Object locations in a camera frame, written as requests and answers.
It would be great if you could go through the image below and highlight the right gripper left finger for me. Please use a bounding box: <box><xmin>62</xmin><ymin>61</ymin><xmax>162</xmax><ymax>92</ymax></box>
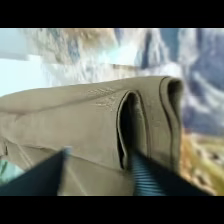
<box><xmin>0</xmin><ymin>146</ymin><xmax>73</xmax><ymax>197</ymax></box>

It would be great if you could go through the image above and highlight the brown T-shirt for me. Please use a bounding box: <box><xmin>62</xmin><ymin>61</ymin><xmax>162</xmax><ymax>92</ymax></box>
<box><xmin>0</xmin><ymin>75</ymin><xmax>185</xmax><ymax>197</ymax></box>

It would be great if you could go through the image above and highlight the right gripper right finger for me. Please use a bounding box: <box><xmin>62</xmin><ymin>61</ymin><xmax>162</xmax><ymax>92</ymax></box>
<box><xmin>127</xmin><ymin>149</ymin><xmax>214</xmax><ymax>197</ymax></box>

